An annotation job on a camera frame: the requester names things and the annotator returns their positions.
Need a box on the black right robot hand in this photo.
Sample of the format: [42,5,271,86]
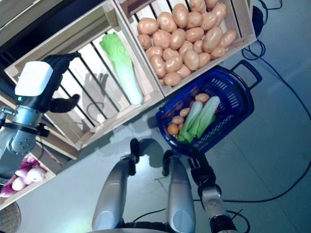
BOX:
[187,154,216,189]

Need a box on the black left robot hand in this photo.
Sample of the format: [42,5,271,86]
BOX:
[14,51,81,114]

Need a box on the green napa cabbage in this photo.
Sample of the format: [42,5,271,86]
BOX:
[196,95,221,139]
[99,33,143,107]
[178,100,204,144]

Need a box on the blue plastic shopping basket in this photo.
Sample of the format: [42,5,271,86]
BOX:
[155,59,263,156]

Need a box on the slatted wooden crate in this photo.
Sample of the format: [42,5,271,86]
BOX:
[3,0,166,150]

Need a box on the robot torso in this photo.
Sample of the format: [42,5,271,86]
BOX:
[85,219,171,233]

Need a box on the tan plastic potato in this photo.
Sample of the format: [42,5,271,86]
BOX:
[186,11,204,30]
[150,54,167,79]
[201,11,218,31]
[176,64,192,79]
[189,0,207,14]
[202,26,224,53]
[137,17,158,34]
[193,40,204,54]
[162,48,179,61]
[152,29,172,49]
[198,52,211,68]
[211,2,227,27]
[210,46,226,60]
[186,27,205,43]
[178,40,194,56]
[156,12,178,33]
[145,46,164,60]
[218,29,238,48]
[172,3,189,29]
[163,72,182,86]
[137,33,153,50]
[182,49,200,71]
[169,28,187,51]
[164,55,183,73]

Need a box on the wooden crate of onions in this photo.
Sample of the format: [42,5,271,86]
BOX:
[0,151,58,211]

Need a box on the woven wicker stand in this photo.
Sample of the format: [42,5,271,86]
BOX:
[0,201,22,233]

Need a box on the wooden crate of potatoes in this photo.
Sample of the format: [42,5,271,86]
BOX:
[113,0,258,98]

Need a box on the black power brick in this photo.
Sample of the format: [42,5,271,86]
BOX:
[251,6,265,34]

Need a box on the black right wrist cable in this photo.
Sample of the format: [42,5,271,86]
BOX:
[225,210,251,233]

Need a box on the black tether cable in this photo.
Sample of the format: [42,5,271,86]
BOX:
[132,207,168,223]

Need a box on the black floor cable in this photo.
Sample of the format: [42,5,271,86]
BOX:
[225,40,311,203]

